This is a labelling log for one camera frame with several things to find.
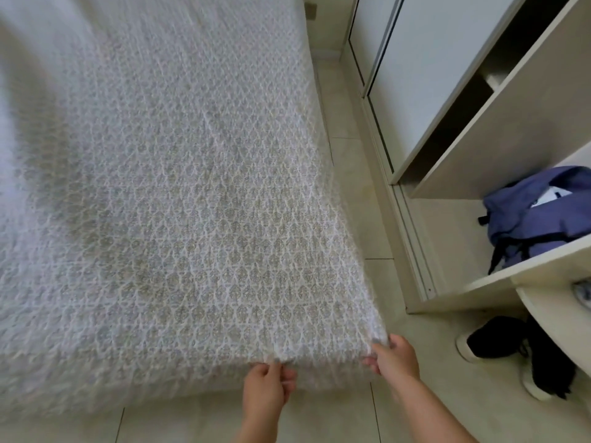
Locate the person's right forearm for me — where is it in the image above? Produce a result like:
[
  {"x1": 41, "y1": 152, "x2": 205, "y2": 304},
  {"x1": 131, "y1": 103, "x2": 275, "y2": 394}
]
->
[{"x1": 387, "y1": 373, "x2": 481, "y2": 443}]

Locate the white sliding wardrobe door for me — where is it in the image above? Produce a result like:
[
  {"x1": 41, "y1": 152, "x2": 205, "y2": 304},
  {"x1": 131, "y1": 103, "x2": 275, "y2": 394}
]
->
[{"x1": 348, "y1": 0, "x2": 529, "y2": 173}]

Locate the person's right hand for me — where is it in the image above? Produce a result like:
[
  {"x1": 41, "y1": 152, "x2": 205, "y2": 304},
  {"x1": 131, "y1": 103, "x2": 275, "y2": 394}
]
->
[{"x1": 362, "y1": 335, "x2": 421, "y2": 388}]

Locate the grey round object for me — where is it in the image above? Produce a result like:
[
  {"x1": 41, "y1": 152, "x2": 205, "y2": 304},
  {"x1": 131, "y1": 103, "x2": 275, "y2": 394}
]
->
[{"x1": 573, "y1": 280, "x2": 591, "y2": 310}]

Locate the purple backpack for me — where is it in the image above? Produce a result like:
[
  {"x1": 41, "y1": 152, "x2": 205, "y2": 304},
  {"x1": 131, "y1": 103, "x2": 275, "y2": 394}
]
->
[{"x1": 478, "y1": 166, "x2": 591, "y2": 275}]

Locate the white patterned bedsheet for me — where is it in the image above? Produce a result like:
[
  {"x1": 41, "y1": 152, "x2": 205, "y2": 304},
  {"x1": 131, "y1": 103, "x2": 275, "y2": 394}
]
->
[{"x1": 0, "y1": 0, "x2": 388, "y2": 422}]

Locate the person's left hand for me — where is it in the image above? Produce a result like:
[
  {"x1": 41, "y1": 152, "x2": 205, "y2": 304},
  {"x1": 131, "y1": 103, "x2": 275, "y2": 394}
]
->
[{"x1": 242, "y1": 358, "x2": 297, "y2": 422}]

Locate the black white-soled shoe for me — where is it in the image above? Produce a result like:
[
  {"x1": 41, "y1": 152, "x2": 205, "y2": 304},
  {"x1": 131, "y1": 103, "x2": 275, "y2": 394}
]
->
[
  {"x1": 521, "y1": 318, "x2": 578, "y2": 402},
  {"x1": 456, "y1": 316, "x2": 532, "y2": 364}
]

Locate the person's left forearm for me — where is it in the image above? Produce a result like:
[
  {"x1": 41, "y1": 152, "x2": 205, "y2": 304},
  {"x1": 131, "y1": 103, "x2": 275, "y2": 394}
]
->
[{"x1": 235, "y1": 413, "x2": 284, "y2": 443}]

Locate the cream open wardrobe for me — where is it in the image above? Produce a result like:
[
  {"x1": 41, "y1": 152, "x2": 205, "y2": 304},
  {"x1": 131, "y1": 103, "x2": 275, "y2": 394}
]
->
[{"x1": 342, "y1": 0, "x2": 591, "y2": 388}]

